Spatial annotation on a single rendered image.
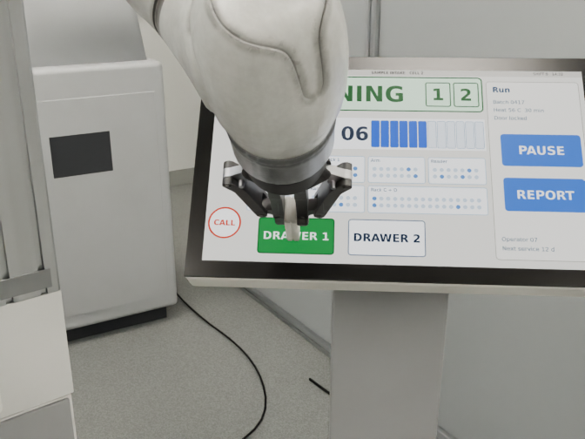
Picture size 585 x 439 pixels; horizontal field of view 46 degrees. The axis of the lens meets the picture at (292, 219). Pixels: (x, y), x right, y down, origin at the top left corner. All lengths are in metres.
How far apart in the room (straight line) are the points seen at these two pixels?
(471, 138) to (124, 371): 1.82
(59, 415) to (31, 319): 0.15
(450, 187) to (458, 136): 0.07
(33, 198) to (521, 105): 0.61
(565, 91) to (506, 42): 0.73
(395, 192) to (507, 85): 0.21
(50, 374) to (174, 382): 1.50
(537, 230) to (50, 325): 0.60
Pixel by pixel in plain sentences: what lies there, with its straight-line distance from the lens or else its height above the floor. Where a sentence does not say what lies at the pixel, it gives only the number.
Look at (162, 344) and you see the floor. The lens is 2.64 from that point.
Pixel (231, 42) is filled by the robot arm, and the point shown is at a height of 1.27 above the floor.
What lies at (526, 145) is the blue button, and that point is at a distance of 0.92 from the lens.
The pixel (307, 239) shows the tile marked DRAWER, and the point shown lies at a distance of 0.84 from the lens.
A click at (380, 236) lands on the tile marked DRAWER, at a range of 0.85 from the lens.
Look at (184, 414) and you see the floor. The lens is 2.27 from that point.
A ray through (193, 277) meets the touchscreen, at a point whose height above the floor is 0.96.
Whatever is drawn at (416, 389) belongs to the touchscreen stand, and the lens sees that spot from 1.04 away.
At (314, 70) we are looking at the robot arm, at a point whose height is 1.25.
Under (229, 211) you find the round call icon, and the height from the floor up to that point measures 1.03.
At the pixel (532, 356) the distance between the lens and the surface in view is 1.81.
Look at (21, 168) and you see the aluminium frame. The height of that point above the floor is 1.10.
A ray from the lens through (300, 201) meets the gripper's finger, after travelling 0.71.
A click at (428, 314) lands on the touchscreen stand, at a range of 0.98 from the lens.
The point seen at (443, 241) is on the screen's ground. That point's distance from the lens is 0.85.
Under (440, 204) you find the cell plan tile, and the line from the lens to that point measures 0.87.
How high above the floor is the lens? 1.31
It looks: 20 degrees down
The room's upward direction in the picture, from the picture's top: straight up
